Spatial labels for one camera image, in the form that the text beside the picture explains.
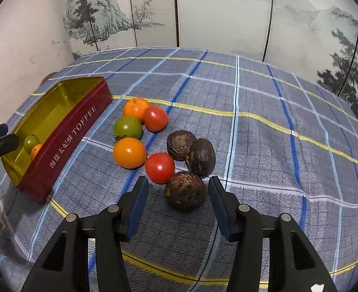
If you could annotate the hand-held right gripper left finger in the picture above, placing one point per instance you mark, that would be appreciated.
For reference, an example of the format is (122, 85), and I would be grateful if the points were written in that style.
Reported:
(135, 210)

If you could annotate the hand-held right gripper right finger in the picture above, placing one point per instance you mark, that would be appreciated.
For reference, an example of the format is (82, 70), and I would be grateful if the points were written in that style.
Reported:
(220, 206)

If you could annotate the small green tomato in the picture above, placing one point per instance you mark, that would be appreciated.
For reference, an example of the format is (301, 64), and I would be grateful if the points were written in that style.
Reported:
(30, 143)

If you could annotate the small orange tomato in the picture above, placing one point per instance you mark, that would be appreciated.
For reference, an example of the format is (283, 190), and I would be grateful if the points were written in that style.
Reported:
(36, 151)

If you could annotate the dark brown mangosteen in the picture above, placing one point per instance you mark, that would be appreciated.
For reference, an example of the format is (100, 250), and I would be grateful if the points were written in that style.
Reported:
(201, 158)
(185, 192)
(179, 144)

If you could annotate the red tomato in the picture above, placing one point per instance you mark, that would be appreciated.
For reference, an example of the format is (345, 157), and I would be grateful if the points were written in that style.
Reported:
(159, 168)
(155, 118)

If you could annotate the red and gold tin box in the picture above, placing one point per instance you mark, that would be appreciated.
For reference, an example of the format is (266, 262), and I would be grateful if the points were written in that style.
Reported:
(69, 140)

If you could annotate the orange tangerine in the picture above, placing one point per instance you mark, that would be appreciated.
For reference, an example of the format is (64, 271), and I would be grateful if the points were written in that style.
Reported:
(134, 108)

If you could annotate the blue plaid tablecloth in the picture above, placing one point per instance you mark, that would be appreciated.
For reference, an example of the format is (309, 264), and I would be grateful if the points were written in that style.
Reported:
(258, 146)

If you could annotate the landscape painted folding screen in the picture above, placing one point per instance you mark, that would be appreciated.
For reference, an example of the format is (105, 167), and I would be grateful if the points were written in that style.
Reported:
(227, 12)

